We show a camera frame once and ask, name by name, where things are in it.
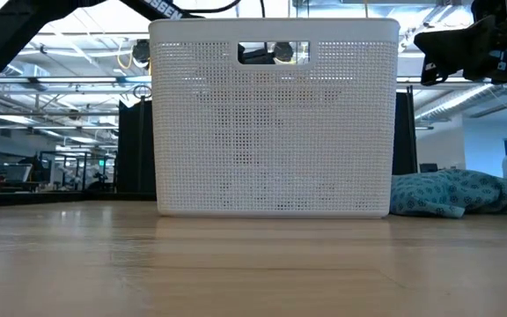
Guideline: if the white perforated plastic basket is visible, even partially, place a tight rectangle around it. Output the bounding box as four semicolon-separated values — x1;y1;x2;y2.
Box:
148;18;401;219

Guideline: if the black ceiling lamp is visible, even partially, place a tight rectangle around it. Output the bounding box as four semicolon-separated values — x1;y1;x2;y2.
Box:
131;38;151;63
274;41;295;63

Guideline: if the teal patterned cloth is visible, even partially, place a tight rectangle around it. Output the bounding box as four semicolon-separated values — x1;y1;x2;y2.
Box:
389;168;507;219

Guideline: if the black backing panel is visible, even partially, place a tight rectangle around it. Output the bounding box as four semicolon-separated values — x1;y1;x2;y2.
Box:
117;85;418;195

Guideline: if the black cable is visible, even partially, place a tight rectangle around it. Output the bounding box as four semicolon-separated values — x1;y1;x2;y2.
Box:
177;0;244;15

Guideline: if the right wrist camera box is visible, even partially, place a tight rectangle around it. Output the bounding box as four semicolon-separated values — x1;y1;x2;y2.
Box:
470;0;507;27

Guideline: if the thin pole with ring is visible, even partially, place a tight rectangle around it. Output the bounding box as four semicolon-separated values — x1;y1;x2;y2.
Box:
132;84;154;194

